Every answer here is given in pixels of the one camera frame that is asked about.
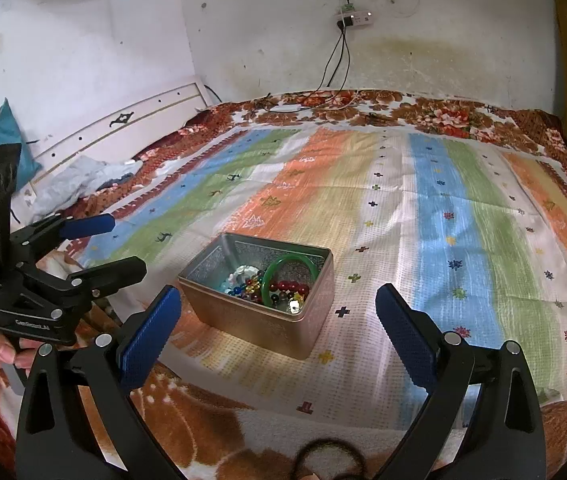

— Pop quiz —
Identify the teal cloth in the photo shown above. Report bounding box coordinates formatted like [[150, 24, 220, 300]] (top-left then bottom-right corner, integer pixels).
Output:
[[0, 97, 41, 186]]

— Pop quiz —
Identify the black power cable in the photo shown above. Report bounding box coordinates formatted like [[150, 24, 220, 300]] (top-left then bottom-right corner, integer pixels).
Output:
[[258, 27, 347, 108], [308, 27, 354, 103]]

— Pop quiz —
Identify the dark hair tie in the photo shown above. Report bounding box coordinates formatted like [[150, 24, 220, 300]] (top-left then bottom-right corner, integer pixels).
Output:
[[288, 439, 369, 480]]

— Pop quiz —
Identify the white crumpled cloth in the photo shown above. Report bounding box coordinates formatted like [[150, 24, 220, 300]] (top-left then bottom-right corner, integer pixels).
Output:
[[30, 155, 144, 211]]

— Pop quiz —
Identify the green jade bangle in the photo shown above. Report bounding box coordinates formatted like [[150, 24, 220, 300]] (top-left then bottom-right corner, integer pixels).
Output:
[[262, 255, 325, 306]]

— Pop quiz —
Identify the red bead bracelet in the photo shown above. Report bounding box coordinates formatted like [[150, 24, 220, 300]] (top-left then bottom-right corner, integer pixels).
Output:
[[268, 281, 311, 306]]

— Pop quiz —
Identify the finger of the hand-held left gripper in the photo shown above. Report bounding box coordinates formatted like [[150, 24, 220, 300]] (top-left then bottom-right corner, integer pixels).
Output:
[[60, 256, 147, 311], [10, 213, 115, 262]]

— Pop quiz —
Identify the multicolour bead bracelet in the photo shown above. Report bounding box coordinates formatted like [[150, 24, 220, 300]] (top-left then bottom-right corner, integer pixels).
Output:
[[230, 275, 264, 303]]

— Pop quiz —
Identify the white pearl bracelet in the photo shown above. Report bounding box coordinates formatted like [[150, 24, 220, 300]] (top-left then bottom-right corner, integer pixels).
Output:
[[228, 265, 263, 286]]

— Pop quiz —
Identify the white headboard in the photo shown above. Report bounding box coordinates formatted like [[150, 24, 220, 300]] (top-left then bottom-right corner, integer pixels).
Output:
[[13, 82, 209, 196]]

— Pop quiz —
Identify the white power strip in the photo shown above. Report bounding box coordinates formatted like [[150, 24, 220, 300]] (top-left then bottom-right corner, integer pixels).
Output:
[[333, 9, 377, 28]]

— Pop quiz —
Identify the orange plush blanket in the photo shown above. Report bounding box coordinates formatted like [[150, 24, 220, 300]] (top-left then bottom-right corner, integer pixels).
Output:
[[0, 240, 567, 480]]

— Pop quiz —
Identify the striped colourful mat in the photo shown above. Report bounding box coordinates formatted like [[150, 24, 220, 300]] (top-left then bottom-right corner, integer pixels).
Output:
[[70, 125, 567, 431]]

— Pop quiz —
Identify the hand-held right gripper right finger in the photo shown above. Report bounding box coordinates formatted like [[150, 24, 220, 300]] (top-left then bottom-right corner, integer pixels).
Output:
[[375, 283, 548, 480]]

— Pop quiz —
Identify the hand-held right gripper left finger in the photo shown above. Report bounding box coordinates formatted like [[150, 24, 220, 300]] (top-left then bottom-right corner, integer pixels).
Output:
[[14, 285, 184, 480]]

